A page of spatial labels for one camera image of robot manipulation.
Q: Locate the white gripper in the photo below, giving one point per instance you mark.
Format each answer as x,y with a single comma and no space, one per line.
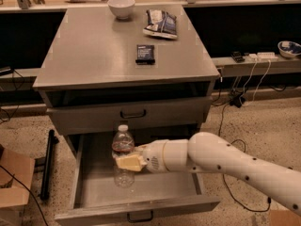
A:
153,155

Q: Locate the clear plastic water bottle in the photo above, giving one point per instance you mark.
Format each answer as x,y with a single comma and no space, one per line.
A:
123,144

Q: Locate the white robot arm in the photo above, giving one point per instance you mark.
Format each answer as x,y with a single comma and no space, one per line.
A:
206,152

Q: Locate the open grey lower drawer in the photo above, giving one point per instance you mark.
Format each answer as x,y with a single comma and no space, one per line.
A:
96,200

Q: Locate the closed grey upper drawer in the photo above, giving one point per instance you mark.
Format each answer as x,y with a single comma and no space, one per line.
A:
83,119

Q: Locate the grey drawer cabinet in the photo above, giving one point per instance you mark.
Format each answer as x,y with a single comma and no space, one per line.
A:
92,62

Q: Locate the black bar on floor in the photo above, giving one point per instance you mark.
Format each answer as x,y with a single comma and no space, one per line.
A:
52,141

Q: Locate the small black box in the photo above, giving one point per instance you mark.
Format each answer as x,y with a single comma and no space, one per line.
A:
145,54

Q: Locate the brown cardboard box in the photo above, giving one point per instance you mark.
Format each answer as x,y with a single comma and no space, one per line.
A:
16,173

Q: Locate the blue white snack bag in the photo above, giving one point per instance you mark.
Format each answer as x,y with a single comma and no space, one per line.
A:
161,24

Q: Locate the small black device on ledge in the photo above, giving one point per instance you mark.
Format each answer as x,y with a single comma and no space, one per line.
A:
237,56

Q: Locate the white ceramic bowl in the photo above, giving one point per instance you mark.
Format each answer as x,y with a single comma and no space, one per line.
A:
121,9

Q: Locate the cardboard box bottom right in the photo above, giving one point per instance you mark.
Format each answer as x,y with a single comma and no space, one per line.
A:
284,218

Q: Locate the white power strip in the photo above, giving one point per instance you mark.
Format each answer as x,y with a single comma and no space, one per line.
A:
261,56

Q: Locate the blue patterned bowl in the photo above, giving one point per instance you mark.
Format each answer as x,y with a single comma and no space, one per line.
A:
289,49

